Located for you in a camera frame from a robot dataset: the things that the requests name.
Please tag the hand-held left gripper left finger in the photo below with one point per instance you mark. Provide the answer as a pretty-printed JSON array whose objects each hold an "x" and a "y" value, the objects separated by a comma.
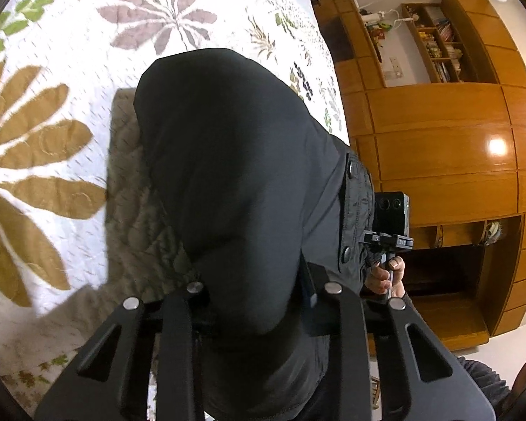
[{"x": 179, "y": 315}]

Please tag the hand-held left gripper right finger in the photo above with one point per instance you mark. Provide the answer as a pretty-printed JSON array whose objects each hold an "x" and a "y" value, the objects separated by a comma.
[{"x": 309, "y": 291}]

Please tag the black pants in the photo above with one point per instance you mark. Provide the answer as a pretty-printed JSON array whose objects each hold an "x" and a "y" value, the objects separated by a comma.
[{"x": 228, "y": 175}]

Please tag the person's right hand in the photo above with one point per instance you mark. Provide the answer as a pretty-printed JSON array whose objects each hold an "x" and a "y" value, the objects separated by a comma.
[{"x": 379, "y": 283}]

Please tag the wooden bookshelf with books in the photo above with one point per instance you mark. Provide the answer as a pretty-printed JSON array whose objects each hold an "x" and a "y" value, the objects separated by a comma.
[{"x": 447, "y": 48}]

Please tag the floral quilted bedspread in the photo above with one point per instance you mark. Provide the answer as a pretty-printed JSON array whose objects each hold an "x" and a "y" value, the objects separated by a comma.
[{"x": 52, "y": 140}]

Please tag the wooden wall cabinet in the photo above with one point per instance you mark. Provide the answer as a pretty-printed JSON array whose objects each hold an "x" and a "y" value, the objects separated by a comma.
[{"x": 442, "y": 140}]

